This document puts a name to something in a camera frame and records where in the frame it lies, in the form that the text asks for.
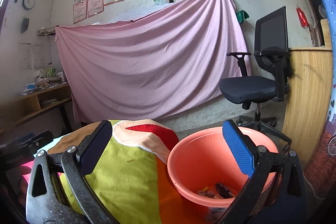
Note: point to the round wall clock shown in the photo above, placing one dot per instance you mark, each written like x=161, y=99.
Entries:
x=28, y=4

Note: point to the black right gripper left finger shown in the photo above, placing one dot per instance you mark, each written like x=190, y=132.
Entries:
x=46, y=201

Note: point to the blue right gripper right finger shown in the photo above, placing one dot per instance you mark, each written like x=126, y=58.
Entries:
x=275, y=190

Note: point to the black office chair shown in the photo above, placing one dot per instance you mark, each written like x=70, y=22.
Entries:
x=264, y=73

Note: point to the red hanging ornament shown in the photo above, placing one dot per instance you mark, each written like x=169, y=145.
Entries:
x=302, y=18

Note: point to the trash pieces in basin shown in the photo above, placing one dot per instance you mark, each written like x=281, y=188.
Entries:
x=217, y=191

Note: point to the wooden cabinet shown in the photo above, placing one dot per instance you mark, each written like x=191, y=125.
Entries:
x=308, y=100

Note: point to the pink hanging sheet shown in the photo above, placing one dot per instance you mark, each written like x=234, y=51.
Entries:
x=157, y=66

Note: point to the wooden shelf desk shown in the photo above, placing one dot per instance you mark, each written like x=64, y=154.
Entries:
x=23, y=109

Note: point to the clutter pile on shelf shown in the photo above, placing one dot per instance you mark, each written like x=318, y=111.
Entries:
x=45, y=79

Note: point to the black object hung on wall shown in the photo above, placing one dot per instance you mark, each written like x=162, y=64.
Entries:
x=24, y=25

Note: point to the orange plastic basin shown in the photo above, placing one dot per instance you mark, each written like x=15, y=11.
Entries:
x=204, y=159

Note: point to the colourful patchwork table cloth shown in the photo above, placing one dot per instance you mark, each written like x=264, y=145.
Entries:
x=131, y=177

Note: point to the paper calendar on wall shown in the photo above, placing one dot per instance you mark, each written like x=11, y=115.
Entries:
x=32, y=56

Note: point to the green hanging bag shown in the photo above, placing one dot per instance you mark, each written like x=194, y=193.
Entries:
x=242, y=16

